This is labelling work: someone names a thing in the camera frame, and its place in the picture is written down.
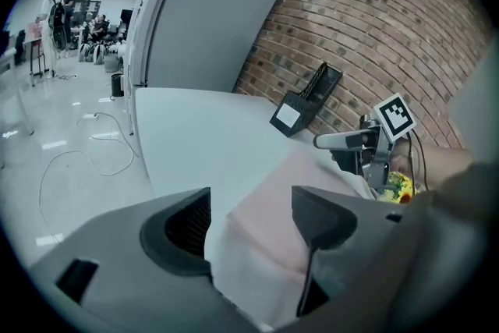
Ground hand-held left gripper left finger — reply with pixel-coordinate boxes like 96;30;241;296
29;186;258;333

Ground gray refrigerator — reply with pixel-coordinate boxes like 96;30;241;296
123;0;292;137

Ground right hand-held gripper black cable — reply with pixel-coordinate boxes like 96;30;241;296
405;130;430;192

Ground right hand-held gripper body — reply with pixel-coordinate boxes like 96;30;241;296
358;92;417;188

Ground sunflower bouquet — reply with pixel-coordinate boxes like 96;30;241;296
376;170;419;206

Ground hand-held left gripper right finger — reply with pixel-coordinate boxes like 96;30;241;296
280;185;441;328

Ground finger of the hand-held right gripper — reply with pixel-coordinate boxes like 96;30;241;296
313;128;380;151
330;147;366;177

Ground white floor cable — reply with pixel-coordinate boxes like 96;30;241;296
37;112;140;231

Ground black mesh file holder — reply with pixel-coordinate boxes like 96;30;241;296
269;61;344;139

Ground black waste bin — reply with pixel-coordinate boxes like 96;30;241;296
111;73;126;98

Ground person's right forearm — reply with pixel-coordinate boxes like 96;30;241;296
391;136;475;192

